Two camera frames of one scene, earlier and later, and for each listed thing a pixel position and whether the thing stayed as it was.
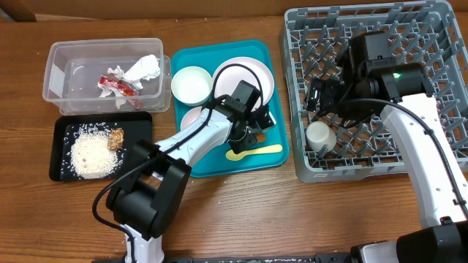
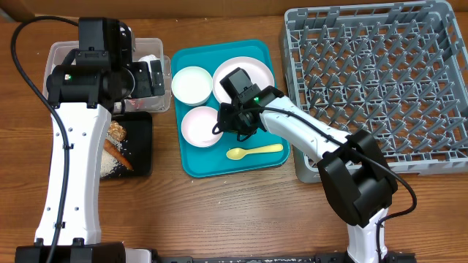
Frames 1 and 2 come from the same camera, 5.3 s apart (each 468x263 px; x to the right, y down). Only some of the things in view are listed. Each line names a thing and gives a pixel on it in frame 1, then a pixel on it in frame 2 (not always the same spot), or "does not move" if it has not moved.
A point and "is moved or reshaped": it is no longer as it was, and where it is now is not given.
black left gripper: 239,146 to 145,88
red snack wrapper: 112,81 is moved or reshaped
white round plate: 229,79 does not move
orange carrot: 261,137 to 110,146
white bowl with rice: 191,85 does not move
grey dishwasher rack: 432,33 does not move
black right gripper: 328,89 to 224,124
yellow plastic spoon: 232,155 does not move
